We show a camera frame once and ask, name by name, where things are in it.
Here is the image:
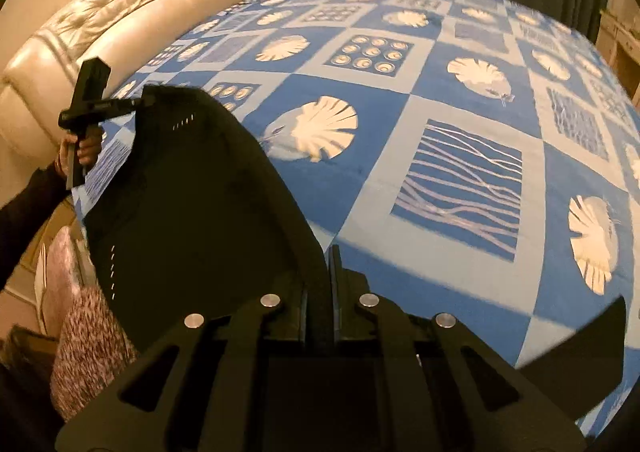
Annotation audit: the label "black pants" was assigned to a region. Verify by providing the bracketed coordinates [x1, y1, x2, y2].
[84, 75, 639, 451]

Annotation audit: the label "dark sleeved left forearm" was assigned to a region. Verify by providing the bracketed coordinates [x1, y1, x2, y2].
[0, 160, 68, 288]

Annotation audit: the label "person's left hand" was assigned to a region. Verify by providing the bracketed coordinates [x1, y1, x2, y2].
[55, 126, 104, 177]

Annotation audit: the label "cream tufted leather headboard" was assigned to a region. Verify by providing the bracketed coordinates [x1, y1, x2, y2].
[1, 0, 240, 191]

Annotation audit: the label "blue patterned bed cover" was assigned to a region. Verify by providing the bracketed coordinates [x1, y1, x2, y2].
[58, 0, 639, 451]

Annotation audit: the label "cream dressing table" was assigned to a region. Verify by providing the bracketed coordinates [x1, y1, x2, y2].
[596, 10, 639, 110]

